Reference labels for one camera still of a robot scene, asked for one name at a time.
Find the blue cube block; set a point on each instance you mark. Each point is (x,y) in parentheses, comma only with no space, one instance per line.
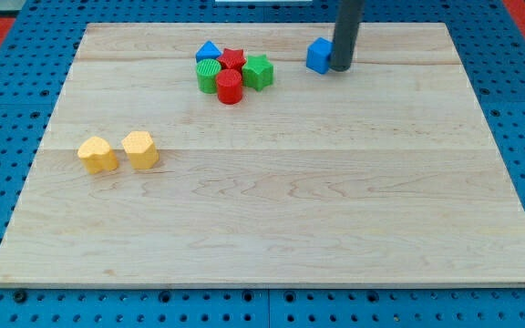
(318,55)

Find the green star block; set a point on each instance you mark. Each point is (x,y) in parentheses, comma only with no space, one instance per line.
(257,72)

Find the red star block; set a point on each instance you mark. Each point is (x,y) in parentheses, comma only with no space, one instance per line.
(232,59)

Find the red cylinder block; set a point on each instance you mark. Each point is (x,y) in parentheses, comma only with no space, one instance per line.
(229,86)

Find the green cylinder block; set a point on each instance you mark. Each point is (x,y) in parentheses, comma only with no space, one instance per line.
(207,71)

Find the light wooden board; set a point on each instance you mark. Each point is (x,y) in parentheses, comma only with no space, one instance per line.
(384,176)

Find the yellow hexagon block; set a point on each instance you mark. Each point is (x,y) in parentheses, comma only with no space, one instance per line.
(140,149)

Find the blue triangle block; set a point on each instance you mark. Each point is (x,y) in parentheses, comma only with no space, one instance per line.
(207,51)

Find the yellow heart block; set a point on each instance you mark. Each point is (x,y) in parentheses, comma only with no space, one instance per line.
(97,155)

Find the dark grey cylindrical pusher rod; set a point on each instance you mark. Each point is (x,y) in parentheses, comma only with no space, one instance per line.
(349,17)

